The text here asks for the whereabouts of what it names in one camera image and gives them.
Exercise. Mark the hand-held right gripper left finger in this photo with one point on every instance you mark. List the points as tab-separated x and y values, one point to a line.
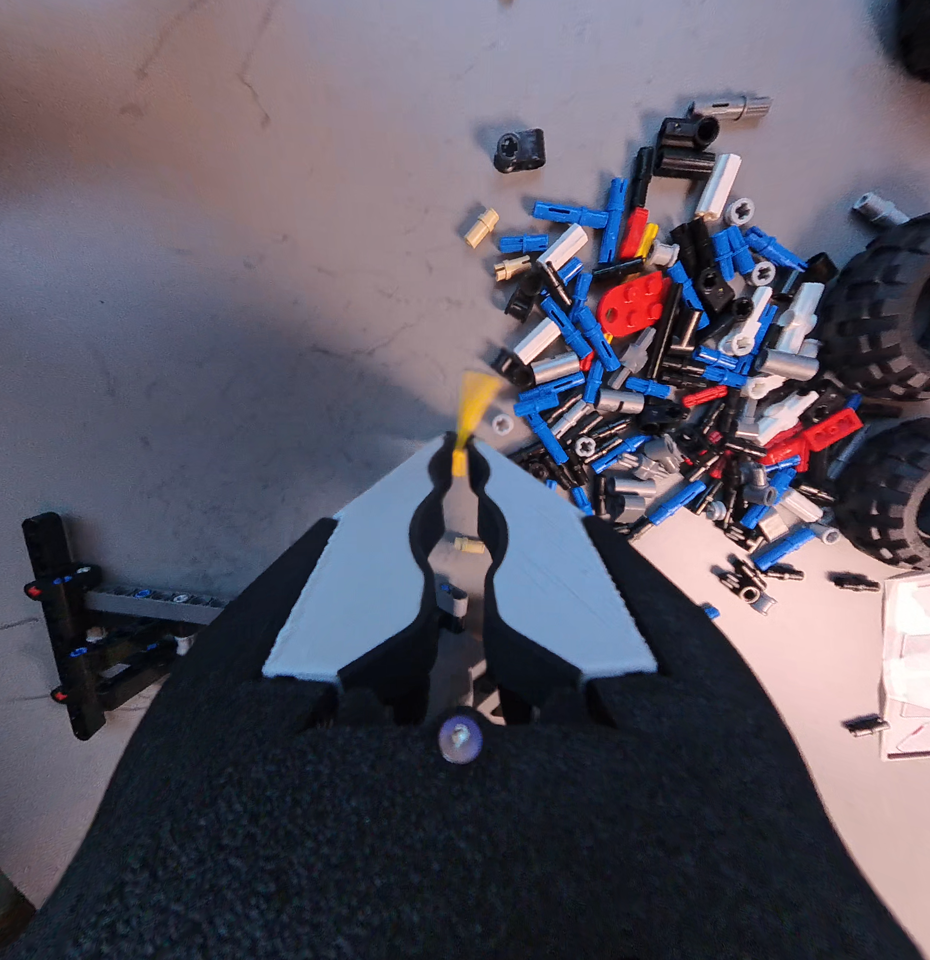
345	600

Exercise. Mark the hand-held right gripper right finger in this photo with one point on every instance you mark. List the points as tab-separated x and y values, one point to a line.
570	592

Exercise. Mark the yellow toy axle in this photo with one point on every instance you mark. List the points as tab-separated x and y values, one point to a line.
465	442

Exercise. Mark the grey black toy chassis assembly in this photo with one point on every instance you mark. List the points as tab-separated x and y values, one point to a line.
60	637

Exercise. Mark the pile of small toy parts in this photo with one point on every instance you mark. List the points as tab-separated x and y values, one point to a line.
630	300

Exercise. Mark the grey desk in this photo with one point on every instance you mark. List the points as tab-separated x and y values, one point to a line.
210	262

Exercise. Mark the tan toy pin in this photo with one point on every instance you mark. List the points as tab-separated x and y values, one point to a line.
468	544

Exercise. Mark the black toy pin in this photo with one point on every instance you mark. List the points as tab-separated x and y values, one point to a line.
854	581
866	724

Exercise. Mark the black toy tyre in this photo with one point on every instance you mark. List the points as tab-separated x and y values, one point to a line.
869	315
926	45
877	495

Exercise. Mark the white sticker sheet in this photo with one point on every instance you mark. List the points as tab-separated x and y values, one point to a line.
918	660

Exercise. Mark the black toy connector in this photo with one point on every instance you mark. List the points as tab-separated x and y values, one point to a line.
532	154

